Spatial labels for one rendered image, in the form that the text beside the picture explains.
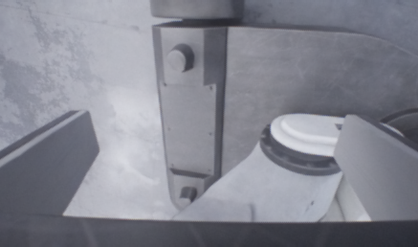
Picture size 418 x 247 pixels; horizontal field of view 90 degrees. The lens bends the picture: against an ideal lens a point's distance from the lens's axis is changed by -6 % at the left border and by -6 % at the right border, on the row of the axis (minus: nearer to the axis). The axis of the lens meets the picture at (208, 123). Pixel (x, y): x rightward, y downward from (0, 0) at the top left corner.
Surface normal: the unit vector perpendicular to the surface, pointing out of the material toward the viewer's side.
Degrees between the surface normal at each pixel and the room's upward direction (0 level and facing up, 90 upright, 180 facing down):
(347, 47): 0
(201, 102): 0
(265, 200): 90
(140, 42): 0
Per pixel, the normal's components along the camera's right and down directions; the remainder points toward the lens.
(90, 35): -0.21, 0.47
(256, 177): 0.01, -0.88
